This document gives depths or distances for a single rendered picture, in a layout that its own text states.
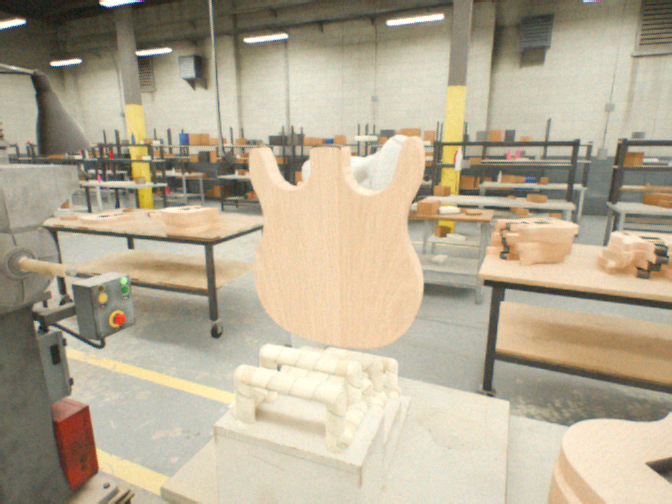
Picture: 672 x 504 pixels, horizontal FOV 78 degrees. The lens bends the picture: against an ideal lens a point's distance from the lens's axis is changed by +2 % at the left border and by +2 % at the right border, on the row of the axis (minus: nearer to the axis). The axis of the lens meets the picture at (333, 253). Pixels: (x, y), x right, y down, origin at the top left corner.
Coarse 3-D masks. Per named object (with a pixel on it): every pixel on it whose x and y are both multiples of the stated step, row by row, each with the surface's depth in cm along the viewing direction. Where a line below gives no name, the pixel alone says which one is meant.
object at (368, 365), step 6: (300, 348) 93; (306, 348) 93; (312, 348) 93; (324, 354) 91; (330, 354) 90; (336, 354) 90; (342, 354) 90; (348, 354) 90; (360, 360) 88; (366, 360) 88; (372, 360) 88; (378, 360) 88; (366, 366) 87; (372, 366) 87; (378, 366) 87; (366, 372) 88
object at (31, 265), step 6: (24, 264) 115; (30, 264) 114; (36, 264) 113; (42, 264) 113; (48, 264) 112; (54, 264) 111; (60, 264) 111; (30, 270) 115; (36, 270) 114; (42, 270) 112; (48, 270) 111; (54, 270) 110; (60, 270) 109; (66, 276) 110
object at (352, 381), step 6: (360, 372) 71; (348, 378) 70; (354, 378) 70; (360, 378) 71; (348, 384) 71; (354, 384) 71; (360, 384) 71; (348, 390) 71; (354, 390) 71; (360, 390) 72; (348, 396) 71; (354, 396) 71; (360, 396) 72; (348, 402) 72; (354, 402) 71
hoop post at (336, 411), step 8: (344, 400) 63; (328, 408) 64; (336, 408) 63; (344, 408) 64; (328, 416) 64; (336, 416) 63; (344, 416) 64; (328, 424) 64; (336, 424) 64; (344, 424) 64; (328, 432) 65; (336, 432) 64; (328, 440) 65; (328, 448) 65; (336, 448) 65
